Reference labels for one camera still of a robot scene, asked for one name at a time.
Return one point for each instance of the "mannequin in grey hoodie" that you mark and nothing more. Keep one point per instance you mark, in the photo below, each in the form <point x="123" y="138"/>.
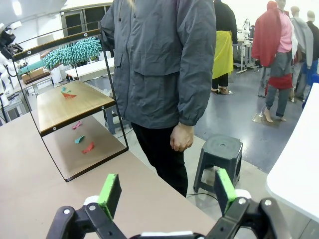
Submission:
<point x="301" y="35"/>

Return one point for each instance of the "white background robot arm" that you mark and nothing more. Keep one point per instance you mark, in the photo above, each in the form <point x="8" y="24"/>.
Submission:
<point x="246" y="27"/>

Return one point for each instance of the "grey metal workbench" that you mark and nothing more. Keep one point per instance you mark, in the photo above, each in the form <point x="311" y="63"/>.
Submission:
<point x="245" y="49"/>

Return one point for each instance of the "white rounded side table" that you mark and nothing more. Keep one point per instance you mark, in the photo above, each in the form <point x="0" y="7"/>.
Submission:
<point x="299" y="161"/>

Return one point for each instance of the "metal mannequin base plate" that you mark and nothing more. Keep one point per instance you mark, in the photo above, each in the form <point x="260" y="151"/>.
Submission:
<point x="260" y="120"/>

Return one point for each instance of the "person's right forearm grey sleeve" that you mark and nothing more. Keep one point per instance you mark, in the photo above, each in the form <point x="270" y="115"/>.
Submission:
<point x="108" y="37"/>

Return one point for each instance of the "white background table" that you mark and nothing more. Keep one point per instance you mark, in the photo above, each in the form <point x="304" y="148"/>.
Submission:
<point x="94" y="68"/>

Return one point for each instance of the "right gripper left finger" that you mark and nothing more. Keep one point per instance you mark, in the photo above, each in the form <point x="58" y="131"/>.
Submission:
<point x="109" y="194"/>

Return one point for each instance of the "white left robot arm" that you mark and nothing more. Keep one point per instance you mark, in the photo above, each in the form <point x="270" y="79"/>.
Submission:
<point x="5" y="79"/>

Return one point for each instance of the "dark grey plastic stool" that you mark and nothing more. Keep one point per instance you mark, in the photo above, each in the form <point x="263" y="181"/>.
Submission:
<point x="221" y="144"/>

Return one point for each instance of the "person in grey jacket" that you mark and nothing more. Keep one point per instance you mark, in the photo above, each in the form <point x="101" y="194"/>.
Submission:
<point x="154" y="62"/>

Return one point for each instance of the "person's left hand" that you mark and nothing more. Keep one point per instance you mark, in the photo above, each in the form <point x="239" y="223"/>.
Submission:
<point x="182" y="138"/>

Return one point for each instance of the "brown cardboard box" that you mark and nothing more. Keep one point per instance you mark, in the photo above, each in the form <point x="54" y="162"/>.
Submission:
<point x="35" y="74"/>

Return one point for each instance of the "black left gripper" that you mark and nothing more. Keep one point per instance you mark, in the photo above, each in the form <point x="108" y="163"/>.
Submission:
<point x="7" y="39"/>

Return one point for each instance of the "person's left forearm grey sleeve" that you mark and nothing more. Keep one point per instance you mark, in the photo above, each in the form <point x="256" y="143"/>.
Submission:
<point x="197" y="99"/>

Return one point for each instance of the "red paper scrap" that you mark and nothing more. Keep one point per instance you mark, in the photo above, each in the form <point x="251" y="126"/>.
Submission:
<point x="88" y="149"/>
<point x="68" y="95"/>

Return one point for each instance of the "teal chenille duster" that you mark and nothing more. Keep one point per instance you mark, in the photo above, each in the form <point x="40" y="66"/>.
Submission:
<point x="74" y="51"/>

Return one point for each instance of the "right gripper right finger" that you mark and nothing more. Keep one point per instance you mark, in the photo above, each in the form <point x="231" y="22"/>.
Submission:
<point x="228" y="196"/>

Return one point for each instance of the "mannequin with red cloth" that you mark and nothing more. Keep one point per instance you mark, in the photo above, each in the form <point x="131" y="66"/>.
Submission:
<point x="266" y="37"/>

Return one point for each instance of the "teal paper scrap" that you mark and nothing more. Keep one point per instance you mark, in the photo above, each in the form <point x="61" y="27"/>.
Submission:
<point x="79" y="140"/>
<point x="63" y="89"/>

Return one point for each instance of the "pink paper scrap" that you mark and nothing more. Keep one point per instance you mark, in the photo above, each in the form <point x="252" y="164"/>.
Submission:
<point x="76" y="125"/>

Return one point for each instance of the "figure with yellow apron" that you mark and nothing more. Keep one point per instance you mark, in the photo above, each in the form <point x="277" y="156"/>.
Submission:
<point x="223" y="54"/>

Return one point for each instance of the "mannequin in black top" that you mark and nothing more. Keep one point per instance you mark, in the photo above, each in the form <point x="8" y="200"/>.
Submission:
<point x="314" y="37"/>

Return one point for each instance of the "black frame wooden shelf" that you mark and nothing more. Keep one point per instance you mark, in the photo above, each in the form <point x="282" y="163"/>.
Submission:
<point x="74" y="104"/>

